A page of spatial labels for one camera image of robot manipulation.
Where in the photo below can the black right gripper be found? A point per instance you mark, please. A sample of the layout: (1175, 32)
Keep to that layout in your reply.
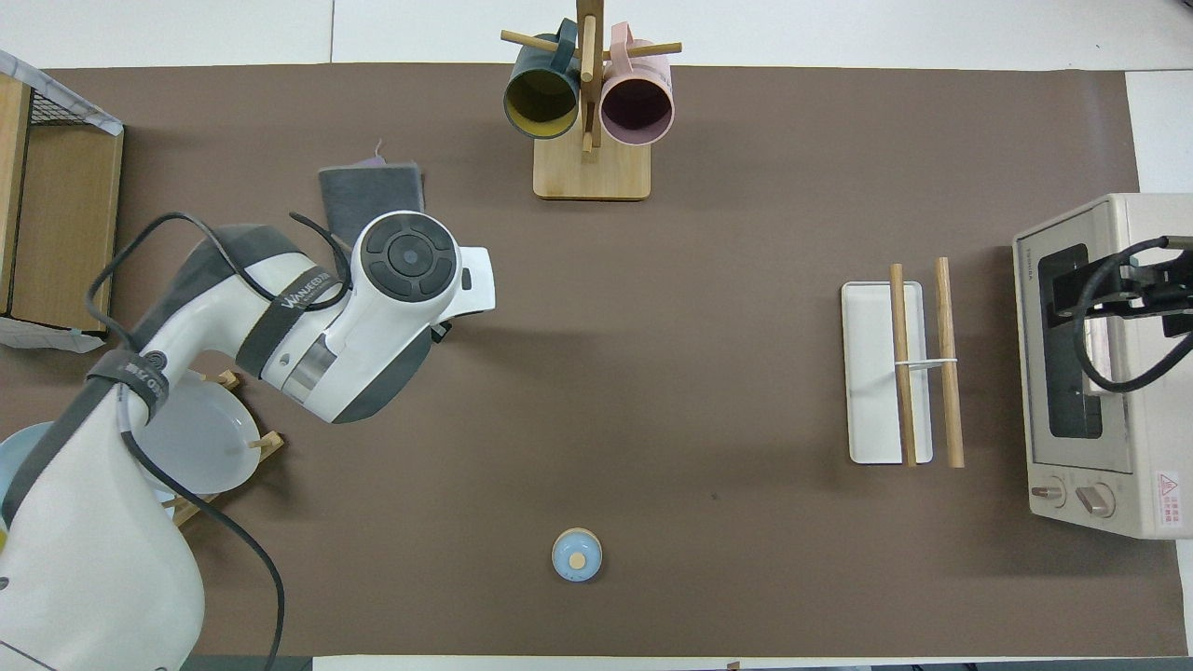
(1165, 284)

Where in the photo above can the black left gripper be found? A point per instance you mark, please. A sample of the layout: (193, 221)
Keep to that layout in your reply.
(441, 332)

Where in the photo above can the purple and grey towel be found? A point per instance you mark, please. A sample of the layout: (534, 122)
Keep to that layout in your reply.
(368, 191)

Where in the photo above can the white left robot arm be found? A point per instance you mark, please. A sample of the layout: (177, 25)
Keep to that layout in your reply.
(93, 559)

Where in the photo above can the wooden dish rack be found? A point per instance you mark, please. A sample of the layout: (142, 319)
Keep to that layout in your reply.
(268, 442)

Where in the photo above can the beige toaster oven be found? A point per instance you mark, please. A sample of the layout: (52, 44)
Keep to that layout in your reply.
(1146, 447)

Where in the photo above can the brown table mat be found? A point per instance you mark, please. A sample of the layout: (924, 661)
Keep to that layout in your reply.
(652, 373)

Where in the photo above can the wooden mug tree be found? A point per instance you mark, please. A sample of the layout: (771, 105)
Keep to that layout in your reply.
(592, 172)

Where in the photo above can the dark teal mug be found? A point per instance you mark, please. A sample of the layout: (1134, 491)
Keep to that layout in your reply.
(541, 98)

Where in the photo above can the pale grey plate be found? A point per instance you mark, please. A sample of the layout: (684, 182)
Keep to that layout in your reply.
(205, 447)

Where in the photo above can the white rectangular tray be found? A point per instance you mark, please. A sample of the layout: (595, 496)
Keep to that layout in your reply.
(876, 373)

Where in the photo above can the pink mug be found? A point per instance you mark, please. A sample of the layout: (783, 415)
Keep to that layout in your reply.
(637, 107)

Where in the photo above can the light blue plate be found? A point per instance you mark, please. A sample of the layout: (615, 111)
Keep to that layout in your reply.
(23, 452)

